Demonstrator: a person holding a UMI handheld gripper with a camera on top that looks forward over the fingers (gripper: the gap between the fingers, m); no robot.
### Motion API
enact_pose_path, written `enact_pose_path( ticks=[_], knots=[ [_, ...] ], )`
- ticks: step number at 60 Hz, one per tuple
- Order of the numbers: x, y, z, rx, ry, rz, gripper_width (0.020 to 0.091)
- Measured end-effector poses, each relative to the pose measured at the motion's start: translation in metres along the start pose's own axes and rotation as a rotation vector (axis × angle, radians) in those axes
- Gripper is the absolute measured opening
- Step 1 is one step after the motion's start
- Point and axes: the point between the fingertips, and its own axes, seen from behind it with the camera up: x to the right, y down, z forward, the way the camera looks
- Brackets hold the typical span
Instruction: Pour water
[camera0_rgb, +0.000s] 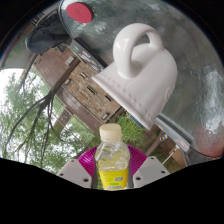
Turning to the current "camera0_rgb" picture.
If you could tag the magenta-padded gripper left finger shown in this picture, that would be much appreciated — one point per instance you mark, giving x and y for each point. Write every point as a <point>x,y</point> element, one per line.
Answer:
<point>74,172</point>

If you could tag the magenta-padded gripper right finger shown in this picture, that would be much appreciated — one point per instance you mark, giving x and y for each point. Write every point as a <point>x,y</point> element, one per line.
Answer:
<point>150,171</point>

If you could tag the clear yellow-labelled drink bottle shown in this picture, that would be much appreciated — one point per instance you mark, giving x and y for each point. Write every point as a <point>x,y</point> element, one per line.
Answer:
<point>112,160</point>

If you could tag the grey laptop with stickers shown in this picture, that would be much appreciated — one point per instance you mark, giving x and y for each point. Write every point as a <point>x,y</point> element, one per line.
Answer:
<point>175,133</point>

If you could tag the white ceramic mug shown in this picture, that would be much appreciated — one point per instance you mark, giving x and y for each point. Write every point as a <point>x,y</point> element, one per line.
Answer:
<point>143,86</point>

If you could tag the black laptop with stickers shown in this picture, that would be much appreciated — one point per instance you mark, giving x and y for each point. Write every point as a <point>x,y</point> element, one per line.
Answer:
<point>87,55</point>

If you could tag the flat round red coaster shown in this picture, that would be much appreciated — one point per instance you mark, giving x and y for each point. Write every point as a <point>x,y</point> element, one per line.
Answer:
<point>79,12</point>

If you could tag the wall lamp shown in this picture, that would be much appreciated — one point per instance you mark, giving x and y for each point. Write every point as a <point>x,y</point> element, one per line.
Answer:
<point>105,116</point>
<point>67,81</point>

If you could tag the grey wall box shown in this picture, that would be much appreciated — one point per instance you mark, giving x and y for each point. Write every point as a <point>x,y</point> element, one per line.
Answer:
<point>69,60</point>

